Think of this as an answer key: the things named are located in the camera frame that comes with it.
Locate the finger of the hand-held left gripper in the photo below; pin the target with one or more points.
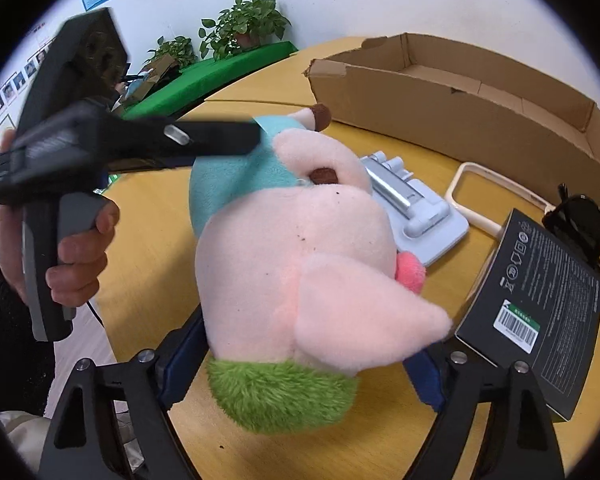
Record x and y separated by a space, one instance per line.
150 164
215 137

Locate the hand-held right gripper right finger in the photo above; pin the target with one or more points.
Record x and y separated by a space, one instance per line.
427 382

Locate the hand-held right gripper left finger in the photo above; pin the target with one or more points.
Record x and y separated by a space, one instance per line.
177 375

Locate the black barcode product box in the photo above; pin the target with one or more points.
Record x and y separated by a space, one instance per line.
545 300

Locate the pink pig plush toy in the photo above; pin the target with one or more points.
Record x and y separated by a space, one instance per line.
305 260

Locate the clear cream-edged phone case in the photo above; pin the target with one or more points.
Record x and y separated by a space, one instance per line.
480 200

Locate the black sunglasses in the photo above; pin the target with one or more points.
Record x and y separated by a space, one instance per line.
580 230

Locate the brown cardboard box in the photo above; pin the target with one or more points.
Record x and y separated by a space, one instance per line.
430 115

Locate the person's left forearm black sleeve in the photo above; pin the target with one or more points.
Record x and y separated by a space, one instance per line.
15 350

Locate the person's left hand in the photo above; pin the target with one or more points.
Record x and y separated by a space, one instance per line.
77 260

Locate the green turf mat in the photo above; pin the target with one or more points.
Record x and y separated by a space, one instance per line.
215 75

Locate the small brown cardboard piece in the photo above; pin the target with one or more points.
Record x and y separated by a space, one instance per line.
162 70

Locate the small potted green plant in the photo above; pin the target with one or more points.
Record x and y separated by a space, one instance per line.
172 50

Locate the large potted green plant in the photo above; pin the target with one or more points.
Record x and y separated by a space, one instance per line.
245 22

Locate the grey folding phone stand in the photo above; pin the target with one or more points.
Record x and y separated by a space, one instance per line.
430 232

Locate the person's beige trousers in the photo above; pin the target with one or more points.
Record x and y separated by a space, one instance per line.
20 435

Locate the wall photo display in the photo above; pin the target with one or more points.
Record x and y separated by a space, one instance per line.
0 95

